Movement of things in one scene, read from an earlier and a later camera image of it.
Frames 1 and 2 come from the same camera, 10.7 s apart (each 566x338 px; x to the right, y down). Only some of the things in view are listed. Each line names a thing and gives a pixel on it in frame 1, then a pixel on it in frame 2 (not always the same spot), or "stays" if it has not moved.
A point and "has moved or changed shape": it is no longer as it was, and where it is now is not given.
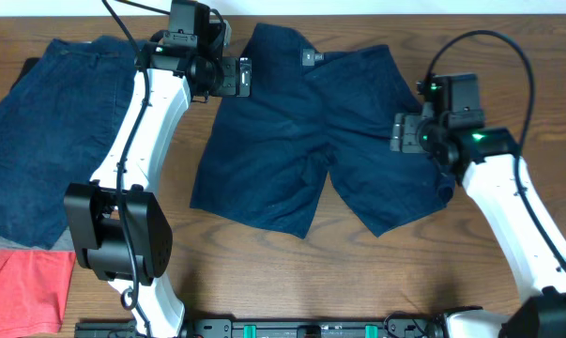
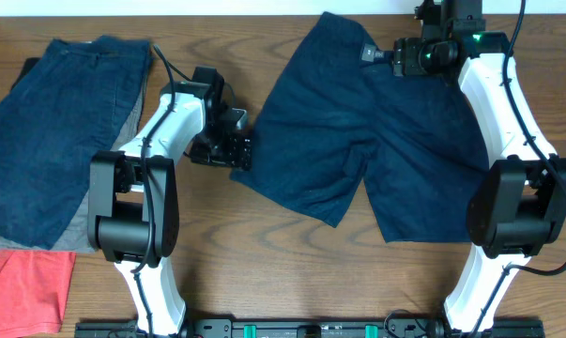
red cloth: (24, 291) stays
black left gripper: (233, 76) -> (240, 150)
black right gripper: (404, 133) -> (405, 53)
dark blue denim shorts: (51, 130) stays
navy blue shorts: (310, 115) has moved or changed shape
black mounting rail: (268, 329) stays
